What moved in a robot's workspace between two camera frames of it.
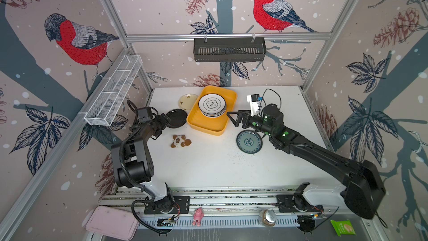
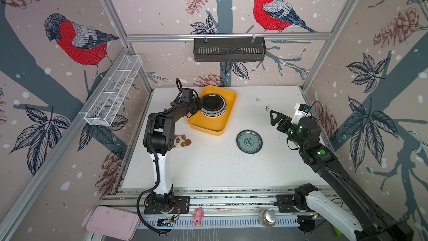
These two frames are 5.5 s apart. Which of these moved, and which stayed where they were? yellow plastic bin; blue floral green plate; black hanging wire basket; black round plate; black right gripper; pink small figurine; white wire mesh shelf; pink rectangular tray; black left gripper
Moved: black left gripper; black right gripper; black round plate
Stayed: white wire mesh shelf; blue floral green plate; yellow plastic bin; pink small figurine; black hanging wire basket; pink rectangular tray
